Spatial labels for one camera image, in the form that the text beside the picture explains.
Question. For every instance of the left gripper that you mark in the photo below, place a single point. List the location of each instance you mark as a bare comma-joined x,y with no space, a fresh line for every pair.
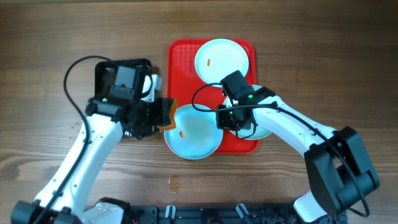
154,121

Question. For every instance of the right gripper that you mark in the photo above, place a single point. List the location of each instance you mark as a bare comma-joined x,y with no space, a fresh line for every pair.
222,123

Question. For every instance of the green orange sponge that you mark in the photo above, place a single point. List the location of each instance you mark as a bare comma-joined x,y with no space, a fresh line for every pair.
168,107

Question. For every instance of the pale blue plate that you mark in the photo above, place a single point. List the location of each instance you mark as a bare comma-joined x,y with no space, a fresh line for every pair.
218,58
196,135
254,133

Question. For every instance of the pale blue plate top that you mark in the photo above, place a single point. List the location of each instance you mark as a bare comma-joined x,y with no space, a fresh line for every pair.
218,58

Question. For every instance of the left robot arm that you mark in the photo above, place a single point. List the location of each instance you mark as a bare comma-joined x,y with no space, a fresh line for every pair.
63,199

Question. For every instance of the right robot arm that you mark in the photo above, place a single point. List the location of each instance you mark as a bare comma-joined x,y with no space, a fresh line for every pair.
339,169

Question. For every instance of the red plastic tray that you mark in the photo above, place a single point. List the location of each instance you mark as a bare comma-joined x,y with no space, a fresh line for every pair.
183,81

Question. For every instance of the black rectangular water tray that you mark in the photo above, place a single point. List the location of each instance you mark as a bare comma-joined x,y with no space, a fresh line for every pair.
118,84

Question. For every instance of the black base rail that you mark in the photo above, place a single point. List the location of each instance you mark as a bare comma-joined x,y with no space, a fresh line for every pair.
241,213

